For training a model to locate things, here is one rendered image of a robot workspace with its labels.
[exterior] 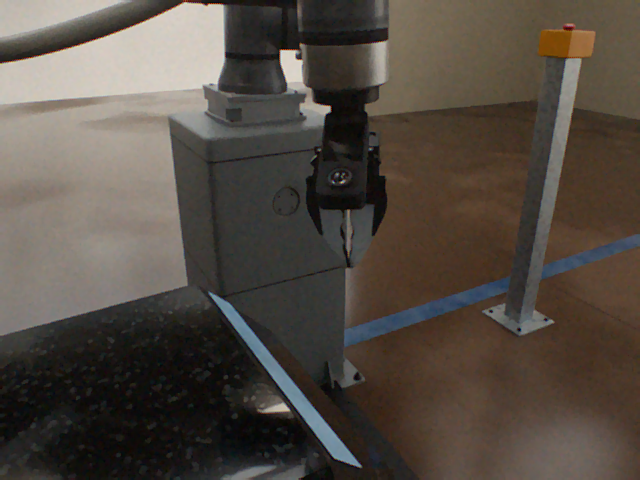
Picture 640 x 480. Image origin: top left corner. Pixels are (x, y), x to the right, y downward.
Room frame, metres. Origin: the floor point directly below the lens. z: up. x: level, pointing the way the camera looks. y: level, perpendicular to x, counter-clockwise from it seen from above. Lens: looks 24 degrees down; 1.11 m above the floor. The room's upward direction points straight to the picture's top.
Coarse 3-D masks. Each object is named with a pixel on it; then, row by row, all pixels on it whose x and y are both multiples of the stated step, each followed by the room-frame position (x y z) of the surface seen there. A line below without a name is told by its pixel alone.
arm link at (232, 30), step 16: (224, 16) 1.41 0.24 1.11; (240, 16) 1.37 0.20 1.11; (256, 16) 1.36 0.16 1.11; (272, 16) 1.37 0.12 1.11; (224, 32) 1.41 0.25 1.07; (240, 32) 1.37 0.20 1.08; (256, 32) 1.37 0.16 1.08; (272, 32) 1.37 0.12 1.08; (224, 48) 1.41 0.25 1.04; (240, 48) 1.37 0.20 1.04; (256, 48) 1.37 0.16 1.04; (272, 48) 1.39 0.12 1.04
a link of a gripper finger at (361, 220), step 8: (368, 208) 0.53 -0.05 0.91; (352, 216) 0.53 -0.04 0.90; (360, 216) 0.53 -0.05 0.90; (368, 216) 0.53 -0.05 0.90; (352, 224) 0.54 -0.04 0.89; (360, 224) 0.53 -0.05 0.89; (368, 224) 0.53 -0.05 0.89; (352, 232) 0.55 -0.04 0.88; (360, 232) 0.53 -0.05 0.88; (368, 232) 0.53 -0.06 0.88; (352, 240) 0.54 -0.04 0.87; (360, 240) 0.54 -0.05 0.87; (368, 240) 0.53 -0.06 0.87; (352, 248) 0.54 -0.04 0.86; (360, 248) 0.54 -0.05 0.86; (352, 256) 0.54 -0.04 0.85; (360, 256) 0.54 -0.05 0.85; (352, 264) 0.54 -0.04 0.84
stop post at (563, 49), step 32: (544, 32) 1.74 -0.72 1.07; (576, 32) 1.66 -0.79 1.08; (576, 64) 1.70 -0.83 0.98; (544, 96) 1.73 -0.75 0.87; (544, 128) 1.71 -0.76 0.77; (544, 160) 1.69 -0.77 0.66; (544, 192) 1.68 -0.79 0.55; (544, 224) 1.69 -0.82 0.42; (512, 288) 1.73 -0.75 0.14; (512, 320) 1.70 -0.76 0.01; (544, 320) 1.69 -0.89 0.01
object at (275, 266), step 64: (192, 128) 1.30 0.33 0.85; (256, 128) 1.28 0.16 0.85; (320, 128) 1.32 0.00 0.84; (192, 192) 1.33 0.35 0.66; (256, 192) 1.23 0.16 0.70; (192, 256) 1.41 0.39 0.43; (256, 256) 1.22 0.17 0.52; (320, 256) 1.32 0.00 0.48; (256, 320) 1.22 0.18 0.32; (320, 320) 1.32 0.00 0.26; (320, 384) 1.32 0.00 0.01
